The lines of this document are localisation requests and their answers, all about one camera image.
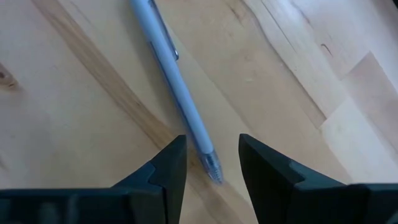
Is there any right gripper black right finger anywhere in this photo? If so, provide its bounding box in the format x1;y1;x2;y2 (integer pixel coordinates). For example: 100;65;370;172
238;133;352;224

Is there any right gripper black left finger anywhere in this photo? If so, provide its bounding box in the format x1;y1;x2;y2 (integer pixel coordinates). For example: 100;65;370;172
105;134;188;224

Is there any lavender pen with clip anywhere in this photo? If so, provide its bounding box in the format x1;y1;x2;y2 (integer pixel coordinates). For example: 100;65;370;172
129;0;224;185

